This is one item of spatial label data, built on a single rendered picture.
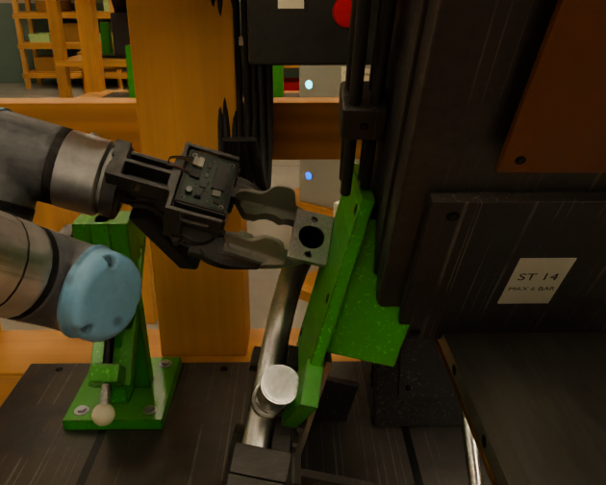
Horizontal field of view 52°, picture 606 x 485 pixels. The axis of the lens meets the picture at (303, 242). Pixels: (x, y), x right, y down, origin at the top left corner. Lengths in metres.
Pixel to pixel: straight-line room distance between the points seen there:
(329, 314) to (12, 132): 0.33
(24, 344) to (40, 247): 0.68
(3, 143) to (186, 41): 0.35
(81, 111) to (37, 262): 0.57
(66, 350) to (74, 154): 0.57
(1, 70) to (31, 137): 11.24
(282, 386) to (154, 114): 0.46
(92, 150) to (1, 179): 0.08
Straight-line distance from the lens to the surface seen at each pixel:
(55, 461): 0.86
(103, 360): 0.84
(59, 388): 0.98
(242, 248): 0.62
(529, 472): 0.47
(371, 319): 0.58
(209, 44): 0.88
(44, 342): 1.15
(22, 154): 0.61
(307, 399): 0.58
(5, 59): 11.79
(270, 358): 0.71
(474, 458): 0.61
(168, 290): 0.99
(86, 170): 0.59
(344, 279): 0.55
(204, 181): 0.58
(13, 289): 0.48
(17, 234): 0.48
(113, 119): 1.01
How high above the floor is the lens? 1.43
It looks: 22 degrees down
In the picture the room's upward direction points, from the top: straight up
